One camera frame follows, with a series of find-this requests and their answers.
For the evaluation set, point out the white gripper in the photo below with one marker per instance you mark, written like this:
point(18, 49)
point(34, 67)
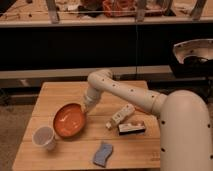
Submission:
point(91, 98)

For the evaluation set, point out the orange ceramic bowl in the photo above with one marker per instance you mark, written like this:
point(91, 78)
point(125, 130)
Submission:
point(69, 120)

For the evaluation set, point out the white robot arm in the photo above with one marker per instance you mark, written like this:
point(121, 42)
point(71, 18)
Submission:
point(186, 142)

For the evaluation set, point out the black and white eraser block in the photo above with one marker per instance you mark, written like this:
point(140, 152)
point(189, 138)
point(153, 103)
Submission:
point(131, 127)

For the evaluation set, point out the blue sponge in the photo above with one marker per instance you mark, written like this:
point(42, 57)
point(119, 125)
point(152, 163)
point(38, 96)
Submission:
point(102, 154)

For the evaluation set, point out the white plastic cup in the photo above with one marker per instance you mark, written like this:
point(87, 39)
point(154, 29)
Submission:
point(44, 137)

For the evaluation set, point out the orange basket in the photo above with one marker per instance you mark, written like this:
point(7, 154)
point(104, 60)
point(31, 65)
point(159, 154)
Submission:
point(119, 8)

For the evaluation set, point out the silver metal dome housing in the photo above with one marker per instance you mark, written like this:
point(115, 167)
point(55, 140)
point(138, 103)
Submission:
point(193, 58)

